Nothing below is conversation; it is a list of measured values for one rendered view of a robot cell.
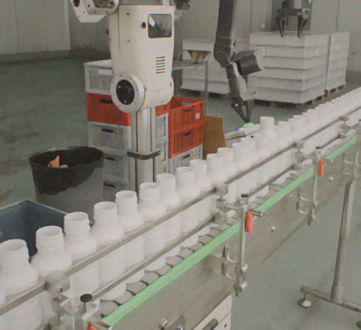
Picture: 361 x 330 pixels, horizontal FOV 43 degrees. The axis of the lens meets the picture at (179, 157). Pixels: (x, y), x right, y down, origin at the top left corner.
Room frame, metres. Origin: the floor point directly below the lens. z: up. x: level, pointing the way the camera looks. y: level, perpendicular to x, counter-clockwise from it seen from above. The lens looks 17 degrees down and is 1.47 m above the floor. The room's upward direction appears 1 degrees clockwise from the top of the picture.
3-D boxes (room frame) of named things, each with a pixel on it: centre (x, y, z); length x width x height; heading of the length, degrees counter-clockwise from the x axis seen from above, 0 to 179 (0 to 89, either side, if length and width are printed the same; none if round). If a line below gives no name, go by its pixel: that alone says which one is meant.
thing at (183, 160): (4.30, 0.10, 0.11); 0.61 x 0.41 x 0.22; 148
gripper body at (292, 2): (1.69, -0.39, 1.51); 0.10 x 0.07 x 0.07; 55
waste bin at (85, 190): (2.66, 0.68, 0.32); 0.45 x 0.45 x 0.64
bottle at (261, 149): (1.17, -0.21, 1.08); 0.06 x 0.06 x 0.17
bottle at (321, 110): (1.56, -0.48, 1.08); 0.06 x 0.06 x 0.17
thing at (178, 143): (4.30, 0.10, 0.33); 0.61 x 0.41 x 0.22; 148
